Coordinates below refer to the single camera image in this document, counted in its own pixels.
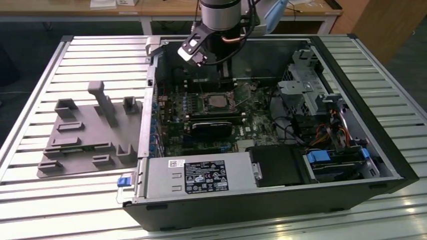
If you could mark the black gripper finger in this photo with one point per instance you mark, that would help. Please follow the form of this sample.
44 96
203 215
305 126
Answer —
220 71

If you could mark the silver CPU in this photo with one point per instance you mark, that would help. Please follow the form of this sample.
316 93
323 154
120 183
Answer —
217 100

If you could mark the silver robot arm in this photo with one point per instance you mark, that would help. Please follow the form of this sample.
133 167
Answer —
220 15

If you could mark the CPU socket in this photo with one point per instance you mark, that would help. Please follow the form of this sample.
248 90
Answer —
203 103

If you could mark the black RAM stick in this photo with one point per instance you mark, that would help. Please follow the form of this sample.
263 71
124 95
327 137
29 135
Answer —
213 114

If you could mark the black graphics card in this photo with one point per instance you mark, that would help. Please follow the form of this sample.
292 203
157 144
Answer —
209 128

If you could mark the green motherboard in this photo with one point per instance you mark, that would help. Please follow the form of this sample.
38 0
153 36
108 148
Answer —
260 125

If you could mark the metal drive cage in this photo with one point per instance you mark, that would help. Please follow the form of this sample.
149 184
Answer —
300 100

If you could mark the small silver heatsink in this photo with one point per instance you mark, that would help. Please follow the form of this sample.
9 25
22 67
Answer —
244 145

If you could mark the white box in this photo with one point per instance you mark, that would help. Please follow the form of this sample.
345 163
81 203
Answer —
102 4

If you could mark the black drive box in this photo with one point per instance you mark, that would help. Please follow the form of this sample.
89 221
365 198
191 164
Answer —
276 165

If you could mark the hard disk in blue carrier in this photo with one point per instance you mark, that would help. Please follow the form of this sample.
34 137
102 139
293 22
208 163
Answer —
317 156

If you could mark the grey parts rack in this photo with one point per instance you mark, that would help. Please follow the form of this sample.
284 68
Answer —
86 130

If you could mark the silver power supply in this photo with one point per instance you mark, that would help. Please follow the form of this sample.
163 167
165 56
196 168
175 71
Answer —
160 180

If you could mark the wooden cabinet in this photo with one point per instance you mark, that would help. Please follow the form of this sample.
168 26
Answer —
383 25

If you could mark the wooden desk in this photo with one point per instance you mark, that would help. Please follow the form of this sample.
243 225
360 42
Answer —
66 12

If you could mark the blue case latch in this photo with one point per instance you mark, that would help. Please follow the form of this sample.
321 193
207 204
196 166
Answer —
124 181

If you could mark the black open PC case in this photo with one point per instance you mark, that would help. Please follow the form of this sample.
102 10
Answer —
233 212

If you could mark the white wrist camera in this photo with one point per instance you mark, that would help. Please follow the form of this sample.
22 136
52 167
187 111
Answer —
191 50

